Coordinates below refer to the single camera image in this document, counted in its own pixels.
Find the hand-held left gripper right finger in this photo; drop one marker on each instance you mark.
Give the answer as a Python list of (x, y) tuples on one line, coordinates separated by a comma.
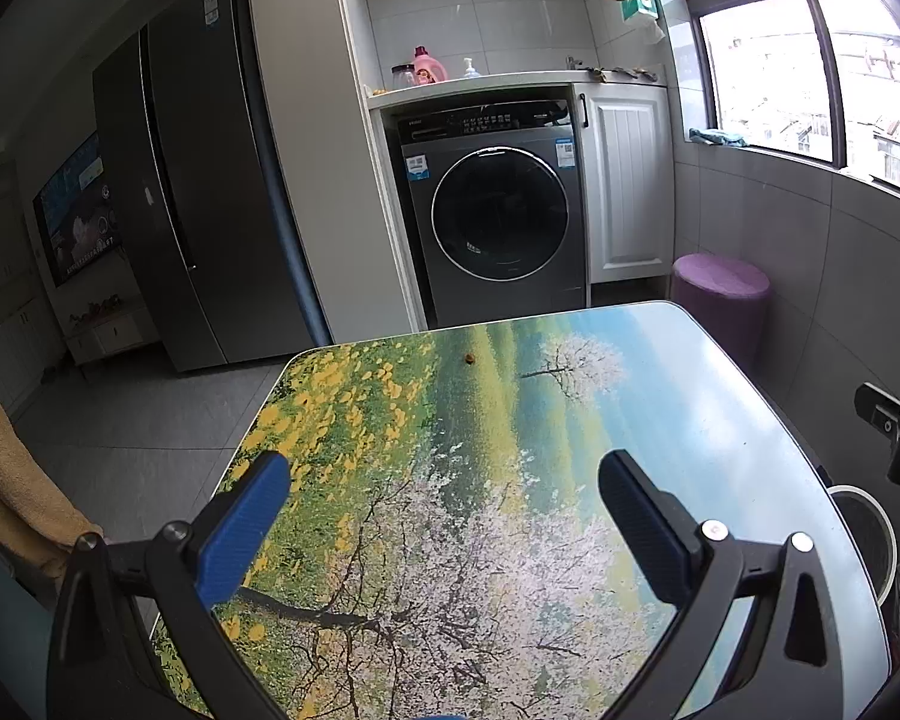
[(645, 532)]

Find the white television cabinet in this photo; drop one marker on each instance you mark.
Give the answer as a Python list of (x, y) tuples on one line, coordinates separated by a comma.
[(112, 334)]

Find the grey washing machine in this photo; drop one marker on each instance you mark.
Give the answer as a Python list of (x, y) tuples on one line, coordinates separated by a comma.
[(495, 217)]

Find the pink detergent bottle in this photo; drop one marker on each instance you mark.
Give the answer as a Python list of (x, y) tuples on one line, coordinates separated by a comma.
[(429, 67)]

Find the television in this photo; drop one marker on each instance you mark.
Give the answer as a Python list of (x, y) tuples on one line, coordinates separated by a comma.
[(79, 210)]

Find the dark grey refrigerator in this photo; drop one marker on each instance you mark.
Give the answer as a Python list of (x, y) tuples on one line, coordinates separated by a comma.
[(195, 187)]

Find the orange towel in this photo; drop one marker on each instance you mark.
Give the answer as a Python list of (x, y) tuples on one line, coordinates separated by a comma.
[(15, 495)]

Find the purple round stool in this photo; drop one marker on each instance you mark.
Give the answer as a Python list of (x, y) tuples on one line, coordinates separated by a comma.
[(720, 300)]

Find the white pump bottle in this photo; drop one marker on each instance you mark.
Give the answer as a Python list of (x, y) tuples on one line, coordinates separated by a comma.
[(471, 69)]

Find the window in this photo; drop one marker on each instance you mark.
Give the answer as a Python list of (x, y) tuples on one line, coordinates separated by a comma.
[(817, 67)]

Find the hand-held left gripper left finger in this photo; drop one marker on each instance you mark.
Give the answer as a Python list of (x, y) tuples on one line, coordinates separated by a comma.
[(247, 532)]

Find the glass jar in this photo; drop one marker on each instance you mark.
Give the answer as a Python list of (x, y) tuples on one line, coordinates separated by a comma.
[(403, 77)]

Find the white cabinet door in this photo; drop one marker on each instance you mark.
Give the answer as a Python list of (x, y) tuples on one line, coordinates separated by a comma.
[(630, 187)]

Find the blue cloth on windowsill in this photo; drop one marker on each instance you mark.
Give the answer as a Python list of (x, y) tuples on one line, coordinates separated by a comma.
[(716, 137)]

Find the dark sliding door frame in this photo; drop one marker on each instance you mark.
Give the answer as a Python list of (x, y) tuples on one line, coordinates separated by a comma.
[(285, 165)]

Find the metal faucet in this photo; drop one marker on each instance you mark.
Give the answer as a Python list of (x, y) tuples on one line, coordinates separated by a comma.
[(574, 61)]

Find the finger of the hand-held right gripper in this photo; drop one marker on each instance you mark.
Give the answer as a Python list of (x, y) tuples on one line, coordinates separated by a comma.
[(881, 409)]

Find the white countertop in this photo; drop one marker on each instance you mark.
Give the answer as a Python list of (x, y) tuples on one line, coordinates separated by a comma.
[(510, 84)]

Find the white-rimmed trash bin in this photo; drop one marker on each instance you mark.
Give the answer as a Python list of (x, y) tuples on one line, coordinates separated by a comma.
[(866, 540)]

